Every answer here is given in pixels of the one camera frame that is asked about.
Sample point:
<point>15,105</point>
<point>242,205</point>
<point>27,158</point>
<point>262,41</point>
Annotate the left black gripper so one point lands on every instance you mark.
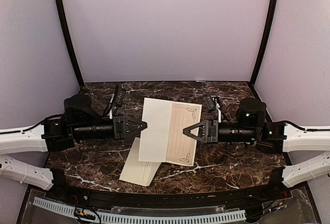
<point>120,123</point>

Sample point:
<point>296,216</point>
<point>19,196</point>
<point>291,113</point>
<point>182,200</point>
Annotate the black front table rail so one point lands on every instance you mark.
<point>105,199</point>

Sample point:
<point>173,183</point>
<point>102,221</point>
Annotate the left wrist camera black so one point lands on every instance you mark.
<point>116,102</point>

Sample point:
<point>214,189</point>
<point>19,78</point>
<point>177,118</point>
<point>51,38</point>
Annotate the lined letter paper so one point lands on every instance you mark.
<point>163,140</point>

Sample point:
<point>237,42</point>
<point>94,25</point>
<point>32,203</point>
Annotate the cream paper envelope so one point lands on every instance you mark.
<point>136,172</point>

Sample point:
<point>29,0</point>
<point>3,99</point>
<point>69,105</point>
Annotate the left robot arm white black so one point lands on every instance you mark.
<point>58,133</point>

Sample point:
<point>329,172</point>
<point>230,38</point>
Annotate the small circuit board with wires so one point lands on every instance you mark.
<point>80,214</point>

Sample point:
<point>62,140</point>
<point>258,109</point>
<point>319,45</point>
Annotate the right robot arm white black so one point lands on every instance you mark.
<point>270,137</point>

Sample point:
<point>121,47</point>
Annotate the left black frame post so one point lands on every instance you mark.
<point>68,42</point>

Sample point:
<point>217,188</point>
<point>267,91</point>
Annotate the black frame post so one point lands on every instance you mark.
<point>68,42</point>
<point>264,42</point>

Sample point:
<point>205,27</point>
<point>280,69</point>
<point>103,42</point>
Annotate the right black frame post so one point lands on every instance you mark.
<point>264,42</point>

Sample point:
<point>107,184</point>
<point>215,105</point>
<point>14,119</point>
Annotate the white slotted cable duct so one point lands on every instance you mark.
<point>141,218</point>

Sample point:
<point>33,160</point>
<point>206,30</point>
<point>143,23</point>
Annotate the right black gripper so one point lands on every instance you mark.
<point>208,125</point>

